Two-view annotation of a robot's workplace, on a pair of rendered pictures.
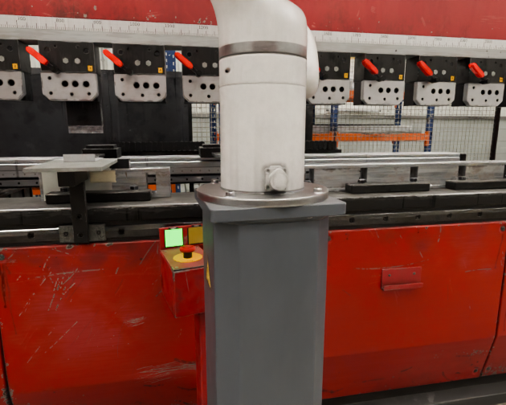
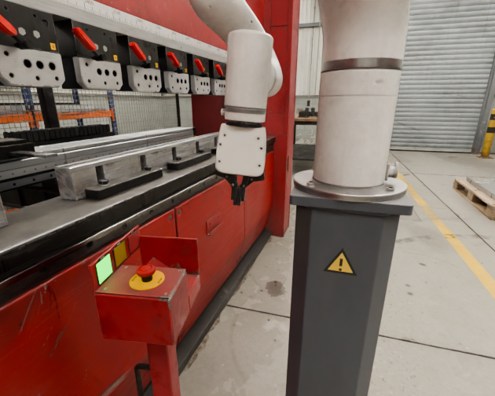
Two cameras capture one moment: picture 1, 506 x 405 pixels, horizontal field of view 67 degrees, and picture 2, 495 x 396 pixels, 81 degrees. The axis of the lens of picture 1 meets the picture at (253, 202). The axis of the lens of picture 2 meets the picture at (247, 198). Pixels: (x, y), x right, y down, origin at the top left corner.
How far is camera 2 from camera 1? 67 cm
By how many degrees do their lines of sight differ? 57
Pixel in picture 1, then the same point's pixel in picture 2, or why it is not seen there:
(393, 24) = (177, 23)
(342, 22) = (148, 12)
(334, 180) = (159, 161)
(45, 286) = not seen: outside the picture
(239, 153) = (380, 155)
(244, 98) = (390, 108)
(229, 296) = (385, 269)
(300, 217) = not seen: hidden behind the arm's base
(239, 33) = (396, 49)
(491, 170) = not seen: hidden behind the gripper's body
